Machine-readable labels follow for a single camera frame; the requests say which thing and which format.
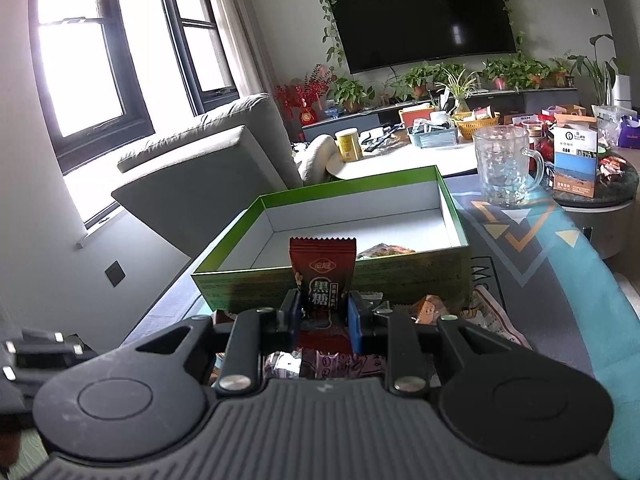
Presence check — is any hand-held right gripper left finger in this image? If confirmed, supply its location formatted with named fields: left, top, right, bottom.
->
left=135, top=289, right=305, bottom=395

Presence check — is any white cylinder air purifier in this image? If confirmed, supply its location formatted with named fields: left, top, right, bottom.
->
left=611, top=74, right=632, bottom=108

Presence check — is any bushy potted plant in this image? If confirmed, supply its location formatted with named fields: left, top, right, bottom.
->
left=327, top=76, right=376, bottom=113

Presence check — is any ivy vine around television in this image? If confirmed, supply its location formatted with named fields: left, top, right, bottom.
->
left=314, top=0, right=526, bottom=73

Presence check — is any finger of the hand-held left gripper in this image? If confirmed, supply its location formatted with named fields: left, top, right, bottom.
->
left=0, top=327, right=98, bottom=411

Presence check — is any black framed window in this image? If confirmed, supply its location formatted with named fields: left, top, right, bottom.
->
left=27, top=0, right=241, bottom=176

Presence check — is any grey sofa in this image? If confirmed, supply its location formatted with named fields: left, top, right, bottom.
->
left=111, top=92, right=306, bottom=261

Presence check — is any grey television cabinet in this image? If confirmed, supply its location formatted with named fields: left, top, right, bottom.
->
left=302, top=87, right=578, bottom=143

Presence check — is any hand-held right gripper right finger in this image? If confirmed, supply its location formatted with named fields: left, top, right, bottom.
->
left=347, top=290, right=504, bottom=395

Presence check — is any orange woven basket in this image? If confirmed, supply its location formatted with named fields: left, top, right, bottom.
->
left=452, top=112, right=501, bottom=140

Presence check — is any red box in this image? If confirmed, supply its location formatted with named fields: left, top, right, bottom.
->
left=398, top=104, right=433, bottom=128

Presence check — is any row of potted plants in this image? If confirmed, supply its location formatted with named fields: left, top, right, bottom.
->
left=480, top=56, right=576, bottom=91

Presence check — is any white and blue carton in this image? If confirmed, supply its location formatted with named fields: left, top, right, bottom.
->
left=550, top=114, right=599, bottom=199

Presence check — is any white round table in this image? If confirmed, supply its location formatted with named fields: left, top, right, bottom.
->
left=326, top=130, right=481, bottom=181

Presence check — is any white pillow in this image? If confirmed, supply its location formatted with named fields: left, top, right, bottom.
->
left=295, top=134, right=336, bottom=183

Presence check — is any spider plant in vase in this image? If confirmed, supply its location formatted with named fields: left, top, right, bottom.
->
left=435, top=67, right=481, bottom=113

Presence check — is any dark round side table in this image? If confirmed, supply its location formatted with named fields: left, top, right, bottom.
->
left=545, top=145, right=640, bottom=261

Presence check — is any teal patterned mat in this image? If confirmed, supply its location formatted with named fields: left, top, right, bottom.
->
left=445, top=170, right=640, bottom=461

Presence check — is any beige curtain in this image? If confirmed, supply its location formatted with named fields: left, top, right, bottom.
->
left=202, top=0, right=273, bottom=98

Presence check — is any black wall television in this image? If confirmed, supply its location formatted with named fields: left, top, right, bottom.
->
left=327, top=0, right=518, bottom=75

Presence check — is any yellow can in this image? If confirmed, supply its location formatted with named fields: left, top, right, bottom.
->
left=335, top=128, right=362, bottom=163

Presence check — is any small potted plant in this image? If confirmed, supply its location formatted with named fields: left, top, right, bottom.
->
left=400, top=62, right=441, bottom=101

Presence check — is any purple bag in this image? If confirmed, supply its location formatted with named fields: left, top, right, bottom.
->
left=619, top=116, right=640, bottom=150

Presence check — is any orange striped snack packet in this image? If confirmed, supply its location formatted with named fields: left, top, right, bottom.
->
left=356, top=242, right=416, bottom=261

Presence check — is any clear glass mug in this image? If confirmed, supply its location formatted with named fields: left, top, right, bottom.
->
left=472, top=126, right=545, bottom=208

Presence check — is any clear plastic bag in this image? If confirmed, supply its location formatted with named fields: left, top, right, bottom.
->
left=592, top=105, right=626, bottom=146

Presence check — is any blue-grey plastic basket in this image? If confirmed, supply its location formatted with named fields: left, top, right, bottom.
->
left=407, top=122, right=458, bottom=149

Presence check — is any white crinkled snack packet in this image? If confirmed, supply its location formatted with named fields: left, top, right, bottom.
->
left=465, top=285, right=533, bottom=351

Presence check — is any red candy packet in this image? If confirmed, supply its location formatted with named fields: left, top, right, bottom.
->
left=289, top=237, right=358, bottom=352

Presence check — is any green cardboard box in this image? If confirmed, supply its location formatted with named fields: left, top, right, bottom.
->
left=191, top=164, right=472, bottom=314

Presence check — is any tall leafy plant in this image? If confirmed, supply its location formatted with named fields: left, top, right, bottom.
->
left=570, top=35, right=631, bottom=106

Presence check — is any red flower decoration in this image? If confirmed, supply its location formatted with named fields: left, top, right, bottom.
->
left=274, top=67, right=331, bottom=126

